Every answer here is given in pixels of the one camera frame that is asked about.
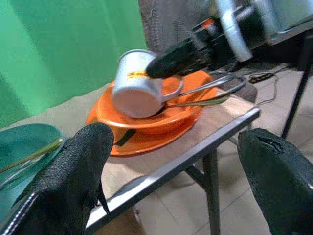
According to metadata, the thin floor cable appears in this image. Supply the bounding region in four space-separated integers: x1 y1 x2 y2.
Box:
254 67 295 105

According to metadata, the white enamel mug yellow print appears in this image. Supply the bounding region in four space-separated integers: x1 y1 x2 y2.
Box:
111 49 184 119

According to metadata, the gold-coloured utensil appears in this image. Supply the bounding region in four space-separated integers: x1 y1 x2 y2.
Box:
0 138 64 174

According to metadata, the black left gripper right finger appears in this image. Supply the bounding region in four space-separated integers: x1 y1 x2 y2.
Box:
237 128 313 235

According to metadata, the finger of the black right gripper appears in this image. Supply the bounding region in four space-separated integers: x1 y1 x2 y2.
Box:
146 43 199 80

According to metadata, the green backdrop cloth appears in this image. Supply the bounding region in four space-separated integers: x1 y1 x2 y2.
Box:
0 0 148 129

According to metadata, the orange plate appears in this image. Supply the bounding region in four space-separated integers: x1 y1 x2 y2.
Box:
109 107 205 157

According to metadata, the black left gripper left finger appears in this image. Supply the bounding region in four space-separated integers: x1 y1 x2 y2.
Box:
0 122 115 235

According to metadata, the grey pedestal fan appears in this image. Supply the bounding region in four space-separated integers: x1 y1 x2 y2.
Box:
138 0 221 56

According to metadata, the black power strip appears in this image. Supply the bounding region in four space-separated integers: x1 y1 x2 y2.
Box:
249 72 274 84

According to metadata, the metal fork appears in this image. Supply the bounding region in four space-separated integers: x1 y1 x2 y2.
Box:
179 74 247 97

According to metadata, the green plate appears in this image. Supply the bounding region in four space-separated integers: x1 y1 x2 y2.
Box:
0 123 65 216

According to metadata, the metal folding table frame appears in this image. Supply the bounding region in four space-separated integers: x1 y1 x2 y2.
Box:
84 107 260 235

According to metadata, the metal spoon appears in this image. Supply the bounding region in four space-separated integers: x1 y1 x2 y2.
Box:
156 94 234 116

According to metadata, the black white braided cable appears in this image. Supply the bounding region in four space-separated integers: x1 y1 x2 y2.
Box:
1 192 39 235

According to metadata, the orange bowl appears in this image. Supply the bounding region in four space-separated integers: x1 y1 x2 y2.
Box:
86 70 220 135

